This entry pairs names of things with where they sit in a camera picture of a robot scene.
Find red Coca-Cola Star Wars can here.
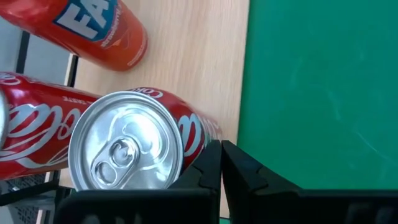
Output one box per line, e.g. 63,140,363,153
67,86,223,191

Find black perforated computer case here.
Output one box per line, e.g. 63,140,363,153
0,172,62,224

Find red Fanta can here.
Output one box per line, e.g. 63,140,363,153
0,0,149,72

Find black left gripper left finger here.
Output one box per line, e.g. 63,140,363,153
52,139,221,224

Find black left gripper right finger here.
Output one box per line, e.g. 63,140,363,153
220,139,398,224

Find wooden shelf with black frame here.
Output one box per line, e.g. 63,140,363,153
0,0,251,220

